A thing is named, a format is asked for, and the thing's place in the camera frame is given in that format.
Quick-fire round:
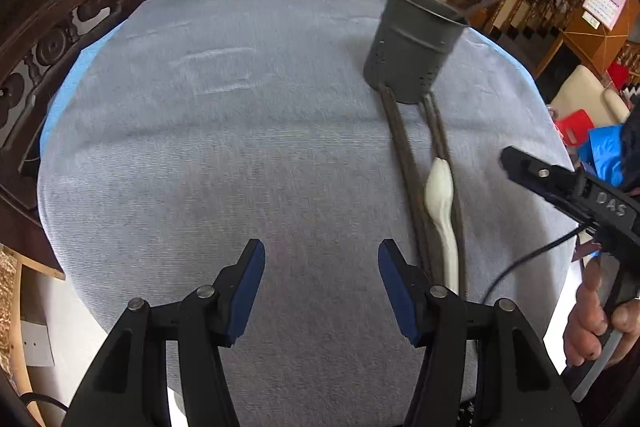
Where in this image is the beige chair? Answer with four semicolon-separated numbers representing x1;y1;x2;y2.
550;64;631;128

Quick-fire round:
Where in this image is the black cable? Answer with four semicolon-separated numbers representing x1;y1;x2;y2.
482;227;591;305

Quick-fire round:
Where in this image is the grey tablecloth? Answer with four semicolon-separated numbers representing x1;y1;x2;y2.
37;0;583;408

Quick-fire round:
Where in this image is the blue plastic bag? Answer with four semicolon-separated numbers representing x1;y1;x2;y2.
577;122;631;192

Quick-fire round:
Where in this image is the blue under cloth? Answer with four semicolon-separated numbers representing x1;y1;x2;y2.
40;39;113;142

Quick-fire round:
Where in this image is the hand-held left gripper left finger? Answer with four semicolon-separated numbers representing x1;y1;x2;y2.
62;238;266;427

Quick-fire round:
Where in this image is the red plastic stool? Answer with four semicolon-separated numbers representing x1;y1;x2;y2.
555;107;596;148

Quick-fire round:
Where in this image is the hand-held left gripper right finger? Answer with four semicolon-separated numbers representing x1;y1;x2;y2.
377;238;583;427

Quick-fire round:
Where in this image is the wooden armchair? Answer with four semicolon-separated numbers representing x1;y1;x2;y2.
490;0;586;78

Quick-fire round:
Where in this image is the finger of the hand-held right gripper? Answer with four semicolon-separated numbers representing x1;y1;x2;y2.
501;145;597;226

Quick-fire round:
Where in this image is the grey perforated utensil holder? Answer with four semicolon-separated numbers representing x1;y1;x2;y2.
363;0;471;104

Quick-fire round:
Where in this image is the person's right hand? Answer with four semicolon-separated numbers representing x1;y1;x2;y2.
563;257;640;366

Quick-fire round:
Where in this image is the carved dark wooden bench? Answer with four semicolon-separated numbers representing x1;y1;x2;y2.
0;0;191;280

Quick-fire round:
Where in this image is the white ceramic spoon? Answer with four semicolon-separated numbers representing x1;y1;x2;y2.
424;157;461;295

